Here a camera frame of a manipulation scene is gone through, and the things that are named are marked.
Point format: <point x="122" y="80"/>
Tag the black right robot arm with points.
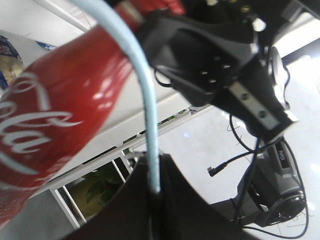
<point x="271" y="190"/>

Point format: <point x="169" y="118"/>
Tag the white metal shelf unit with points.
<point x="54" y="22"/>

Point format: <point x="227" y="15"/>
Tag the white rolling whiteboard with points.
<point x="210" y="149"/>

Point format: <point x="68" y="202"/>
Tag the red coca-cola bottle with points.
<point x="58" y="104"/>

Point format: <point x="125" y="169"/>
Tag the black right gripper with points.
<point x="257" y="93"/>

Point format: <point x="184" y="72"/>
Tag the blue snack bag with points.
<point x="11" y="64"/>

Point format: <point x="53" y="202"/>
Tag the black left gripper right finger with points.
<point x="185" y="215"/>

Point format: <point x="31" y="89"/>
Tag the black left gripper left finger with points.
<point x="126" y="216"/>

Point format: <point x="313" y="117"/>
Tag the light blue plastic basket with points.
<point x="112" y="23"/>

